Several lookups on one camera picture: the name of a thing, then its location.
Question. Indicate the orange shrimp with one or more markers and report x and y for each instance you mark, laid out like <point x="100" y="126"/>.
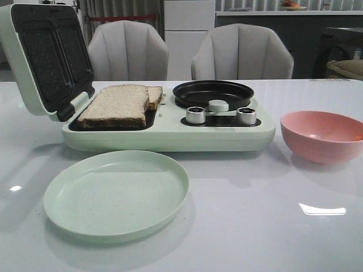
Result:
<point x="358" y="138"/>

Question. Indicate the dark counter cabinet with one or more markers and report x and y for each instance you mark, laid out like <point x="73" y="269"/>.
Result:
<point x="304" y="33"/>

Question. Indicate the green breakfast maker base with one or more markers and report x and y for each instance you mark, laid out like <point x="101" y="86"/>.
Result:
<point x="169" y="134"/>

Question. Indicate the green breakfast maker lid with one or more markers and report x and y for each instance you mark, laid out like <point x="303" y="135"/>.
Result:
<point x="46" y="51"/>

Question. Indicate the white cabinet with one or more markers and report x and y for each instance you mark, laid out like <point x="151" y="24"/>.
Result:
<point x="185" y="25"/>

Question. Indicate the light green plate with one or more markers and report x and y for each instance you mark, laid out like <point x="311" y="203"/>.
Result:
<point x="117" y="196"/>

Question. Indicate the grey chair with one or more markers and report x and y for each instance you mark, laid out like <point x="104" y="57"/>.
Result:
<point x="128" y="51"/>
<point x="242" y="51"/>

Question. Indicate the right grey chair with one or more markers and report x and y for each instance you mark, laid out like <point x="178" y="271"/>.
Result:
<point x="242" y="51"/>

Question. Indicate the silver knob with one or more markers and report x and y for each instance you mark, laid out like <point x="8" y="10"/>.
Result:
<point x="246" y="116"/>
<point x="195" y="115"/>

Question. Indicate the bread slice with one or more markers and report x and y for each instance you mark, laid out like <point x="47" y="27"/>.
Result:
<point x="155" y="96"/>
<point x="117" y="106"/>

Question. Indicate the left silver knob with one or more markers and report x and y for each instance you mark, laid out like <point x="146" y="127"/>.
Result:
<point x="195" y="115"/>

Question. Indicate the red barrier belt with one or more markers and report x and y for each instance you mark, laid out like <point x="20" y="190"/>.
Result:
<point x="117" y="18"/>

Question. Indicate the beige sofa cushion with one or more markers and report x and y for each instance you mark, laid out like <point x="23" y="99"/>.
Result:
<point x="351" y="69"/>

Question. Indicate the right silver knob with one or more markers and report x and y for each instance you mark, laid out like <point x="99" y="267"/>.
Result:
<point x="246" y="116"/>

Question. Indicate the fruit bowl on counter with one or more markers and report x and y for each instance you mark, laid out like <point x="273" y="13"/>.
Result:
<point x="289" y="5"/>

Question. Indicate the left grey chair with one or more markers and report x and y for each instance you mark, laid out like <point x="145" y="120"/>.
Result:
<point x="128" y="51"/>

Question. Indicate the pink bowl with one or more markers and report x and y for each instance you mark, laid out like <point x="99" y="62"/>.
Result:
<point x="322" y="137"/>

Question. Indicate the black round frying pan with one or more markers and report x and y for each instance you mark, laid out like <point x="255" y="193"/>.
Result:
<point x="198" y="93"/>

